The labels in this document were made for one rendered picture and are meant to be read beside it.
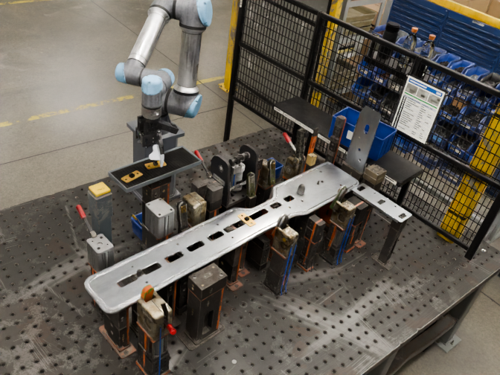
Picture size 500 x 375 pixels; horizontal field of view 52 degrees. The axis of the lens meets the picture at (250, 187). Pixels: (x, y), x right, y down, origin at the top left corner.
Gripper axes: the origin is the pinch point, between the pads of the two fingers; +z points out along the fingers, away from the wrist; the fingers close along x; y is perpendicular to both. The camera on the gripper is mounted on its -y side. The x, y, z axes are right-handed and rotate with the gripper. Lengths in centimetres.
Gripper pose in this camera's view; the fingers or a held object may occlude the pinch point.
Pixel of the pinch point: (155, 157)
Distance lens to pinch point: 212.1
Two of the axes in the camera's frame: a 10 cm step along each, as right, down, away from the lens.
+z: -1.3, 7.9, 6.0
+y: -8.4, 2.3, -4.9
